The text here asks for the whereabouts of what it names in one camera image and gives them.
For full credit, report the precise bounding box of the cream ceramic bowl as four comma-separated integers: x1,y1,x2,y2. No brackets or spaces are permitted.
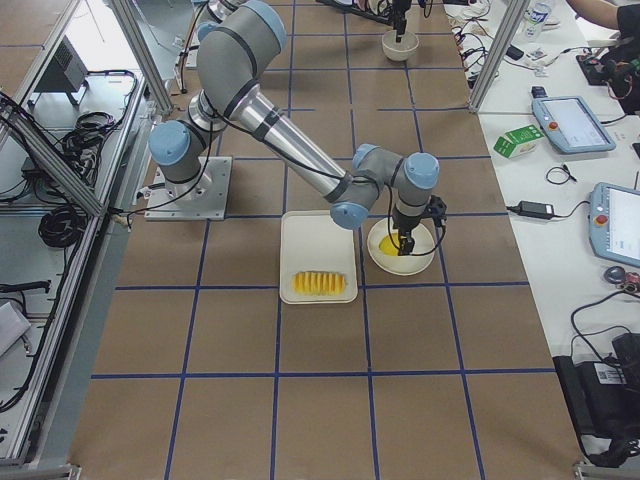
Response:
382,30,419,62

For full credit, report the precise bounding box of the sliced yellow mango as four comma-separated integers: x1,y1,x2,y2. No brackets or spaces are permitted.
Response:
292,271,347,296

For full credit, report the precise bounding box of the near blue teach pendant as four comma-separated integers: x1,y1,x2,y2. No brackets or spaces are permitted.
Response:
589,182,640,267

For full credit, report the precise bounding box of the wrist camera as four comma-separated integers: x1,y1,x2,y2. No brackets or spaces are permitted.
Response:
423,195,447,229

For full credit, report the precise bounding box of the yellow lemon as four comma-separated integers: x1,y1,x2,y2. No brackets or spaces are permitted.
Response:
378,232,400,256

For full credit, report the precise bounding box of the far blue teach pendant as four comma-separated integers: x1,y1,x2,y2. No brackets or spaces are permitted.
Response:
531,96,616,154

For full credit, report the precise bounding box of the green white carton box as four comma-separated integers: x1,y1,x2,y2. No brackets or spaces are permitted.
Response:
493,124,544,158

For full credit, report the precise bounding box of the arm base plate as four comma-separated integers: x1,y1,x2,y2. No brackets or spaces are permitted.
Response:
143,156,233,221

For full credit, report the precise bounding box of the blue teach pendant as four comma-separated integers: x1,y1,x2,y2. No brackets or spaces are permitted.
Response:
531,96,616,154
589,182,640,267

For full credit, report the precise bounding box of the black dish rack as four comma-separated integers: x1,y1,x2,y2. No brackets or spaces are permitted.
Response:
316,0,392,25

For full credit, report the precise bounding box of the cream rectangular tray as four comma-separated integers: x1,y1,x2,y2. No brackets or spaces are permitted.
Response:
279,210,358,305

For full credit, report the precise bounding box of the cream round plate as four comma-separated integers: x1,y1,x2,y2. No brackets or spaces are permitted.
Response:
367,218,435,276

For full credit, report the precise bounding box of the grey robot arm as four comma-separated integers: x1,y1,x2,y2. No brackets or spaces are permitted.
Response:
149,1,446,255
195,0,412,43

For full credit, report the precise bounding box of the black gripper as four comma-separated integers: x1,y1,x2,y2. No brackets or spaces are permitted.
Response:
391,0,411,42
391,208,425,256

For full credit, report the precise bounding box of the black power adapter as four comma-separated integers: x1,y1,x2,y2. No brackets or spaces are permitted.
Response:
518,200,555,220

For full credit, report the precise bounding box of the aluminium frame post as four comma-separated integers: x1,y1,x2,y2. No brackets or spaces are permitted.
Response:
468,0,529,113

